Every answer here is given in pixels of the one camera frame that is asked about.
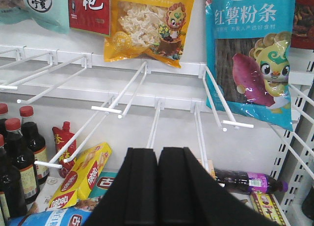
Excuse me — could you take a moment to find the teal goji berry bag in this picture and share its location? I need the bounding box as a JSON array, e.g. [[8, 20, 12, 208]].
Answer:
[[0, 0, 70, 34]]

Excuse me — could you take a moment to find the purple label drink bottle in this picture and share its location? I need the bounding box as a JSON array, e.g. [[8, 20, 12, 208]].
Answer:
[[214, 169, 288, 195]]

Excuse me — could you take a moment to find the blue sweet potato noodle bag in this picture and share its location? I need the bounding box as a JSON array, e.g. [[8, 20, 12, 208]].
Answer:
[[205, 0, 295, 130]]

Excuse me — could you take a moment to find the yellow white fungus bag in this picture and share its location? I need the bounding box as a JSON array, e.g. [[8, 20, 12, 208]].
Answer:
[[104, 0, 194, 68]]

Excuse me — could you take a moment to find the yellow nabati wafer box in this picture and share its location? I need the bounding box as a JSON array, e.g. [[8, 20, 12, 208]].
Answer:
[[47, 142, 112, 211]]

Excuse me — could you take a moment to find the dark soy sauce bottle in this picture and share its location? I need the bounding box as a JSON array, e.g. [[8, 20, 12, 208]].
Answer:
[[19, 105, 50, 185], [5, 118, 40, 204]]

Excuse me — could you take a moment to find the red spouted sauce pouch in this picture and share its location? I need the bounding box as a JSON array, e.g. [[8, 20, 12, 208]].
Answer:
[[52, 121, 77, 178]]

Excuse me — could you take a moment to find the red tea packet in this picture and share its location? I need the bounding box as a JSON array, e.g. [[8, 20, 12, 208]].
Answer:
[[68, 0, 111, 36]]

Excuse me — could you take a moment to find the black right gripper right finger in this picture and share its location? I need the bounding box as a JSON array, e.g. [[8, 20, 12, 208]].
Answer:
[[158, 147, 276, 226]]

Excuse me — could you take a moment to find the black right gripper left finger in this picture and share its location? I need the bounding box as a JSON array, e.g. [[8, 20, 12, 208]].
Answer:
[[88, 148, 158, 226]]

